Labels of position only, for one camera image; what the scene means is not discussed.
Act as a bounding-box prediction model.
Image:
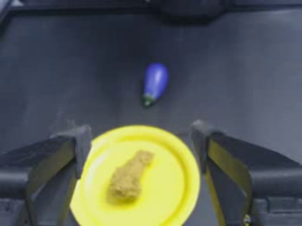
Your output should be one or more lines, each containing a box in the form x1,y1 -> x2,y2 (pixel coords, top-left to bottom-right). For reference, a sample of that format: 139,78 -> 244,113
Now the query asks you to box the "brown toy chicken wing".
105,148 -> 156,206

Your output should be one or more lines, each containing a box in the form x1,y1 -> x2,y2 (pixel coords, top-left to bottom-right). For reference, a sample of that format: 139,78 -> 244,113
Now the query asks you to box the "black metal frame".
0,0 -> 302,19

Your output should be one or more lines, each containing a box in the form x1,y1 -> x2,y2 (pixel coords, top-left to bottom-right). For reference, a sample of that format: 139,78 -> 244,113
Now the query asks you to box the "yellow plate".
68,124 -> 201,226

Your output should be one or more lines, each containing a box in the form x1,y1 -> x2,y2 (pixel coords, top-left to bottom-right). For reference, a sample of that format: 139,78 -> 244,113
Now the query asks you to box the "blue toy eggplant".
140,62 -> 171,108

